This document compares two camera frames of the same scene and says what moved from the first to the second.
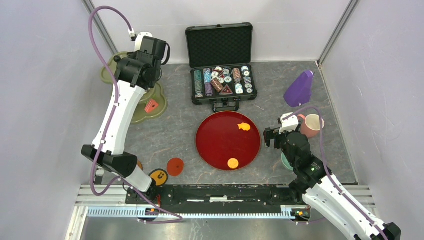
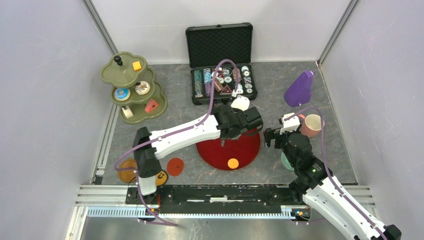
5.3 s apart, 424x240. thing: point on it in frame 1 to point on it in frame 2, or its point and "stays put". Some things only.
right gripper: (268, 134) stays put
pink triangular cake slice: (151, 106) stays put
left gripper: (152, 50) to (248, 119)
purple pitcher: (298, 92) stays put
